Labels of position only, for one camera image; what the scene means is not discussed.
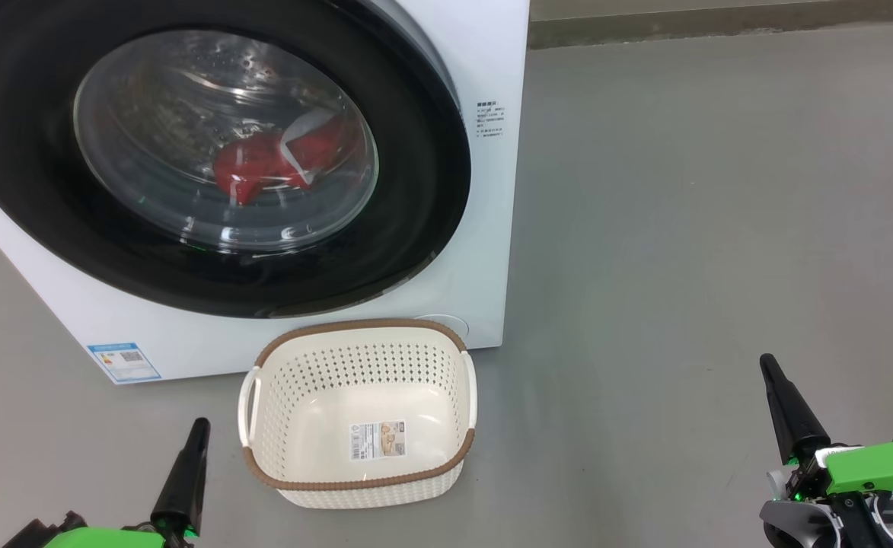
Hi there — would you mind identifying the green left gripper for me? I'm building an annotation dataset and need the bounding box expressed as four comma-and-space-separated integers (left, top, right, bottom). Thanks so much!
3, 417, 211, 548

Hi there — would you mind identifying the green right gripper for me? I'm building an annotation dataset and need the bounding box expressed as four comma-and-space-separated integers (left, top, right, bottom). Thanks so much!
760, 354, 893, 503

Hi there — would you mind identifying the red cloth garment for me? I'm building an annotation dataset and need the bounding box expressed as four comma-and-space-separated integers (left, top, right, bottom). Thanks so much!
212, 114, 344, 205

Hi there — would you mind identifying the round dark washer door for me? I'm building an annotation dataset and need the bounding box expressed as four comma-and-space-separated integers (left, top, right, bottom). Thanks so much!
0, 0, 471, 319

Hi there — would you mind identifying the cream perforated laundry basket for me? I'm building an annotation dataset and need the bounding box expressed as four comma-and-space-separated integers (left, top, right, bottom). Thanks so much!
238, 318, 479, 509

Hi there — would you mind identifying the printed product label sticker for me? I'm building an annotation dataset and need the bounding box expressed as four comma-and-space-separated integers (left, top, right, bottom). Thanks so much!
349, 421, 407, 461

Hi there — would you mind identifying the white front-load washing machine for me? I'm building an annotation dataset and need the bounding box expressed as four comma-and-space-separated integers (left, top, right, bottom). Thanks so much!
0, 0, 531, 385

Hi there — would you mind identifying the blue energy label sticker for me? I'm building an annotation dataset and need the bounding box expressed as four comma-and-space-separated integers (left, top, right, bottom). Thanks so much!
87, 342, 162, 384

